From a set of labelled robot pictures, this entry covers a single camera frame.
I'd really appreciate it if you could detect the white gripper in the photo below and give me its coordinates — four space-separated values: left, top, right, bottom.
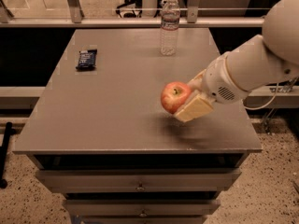
174 51 249 122

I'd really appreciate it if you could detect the red apple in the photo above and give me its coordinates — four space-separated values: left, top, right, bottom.
161 81 192 114

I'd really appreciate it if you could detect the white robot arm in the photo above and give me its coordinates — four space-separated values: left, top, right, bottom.
175 0 299 122

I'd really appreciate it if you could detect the clear plastic water bottle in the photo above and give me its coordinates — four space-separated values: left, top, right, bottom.
160 0 180 56

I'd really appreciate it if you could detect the grey drawer cabinet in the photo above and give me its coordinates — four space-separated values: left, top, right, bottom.
14 29 261 224

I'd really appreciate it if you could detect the dark blue snack bar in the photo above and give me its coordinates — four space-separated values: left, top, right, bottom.
76 49 97 71

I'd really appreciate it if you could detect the black office chair base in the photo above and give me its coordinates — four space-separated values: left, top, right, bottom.
115 0 142 18

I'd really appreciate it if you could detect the lower grey drawer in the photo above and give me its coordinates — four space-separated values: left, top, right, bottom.
64 200 220 217

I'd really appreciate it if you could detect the grey drawer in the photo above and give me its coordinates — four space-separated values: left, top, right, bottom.
36 168 241 193
64 200 220 217

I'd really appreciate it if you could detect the upper grey drawer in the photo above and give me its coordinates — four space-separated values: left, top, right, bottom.
36 168 241 193

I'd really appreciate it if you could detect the black pole stand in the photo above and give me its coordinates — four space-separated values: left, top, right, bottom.
0 122 13 189

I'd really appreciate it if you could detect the metal railing frame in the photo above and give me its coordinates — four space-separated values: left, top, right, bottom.
0 0 299 28

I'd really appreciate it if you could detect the white cable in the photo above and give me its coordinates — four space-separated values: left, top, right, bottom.
243 81 280 112

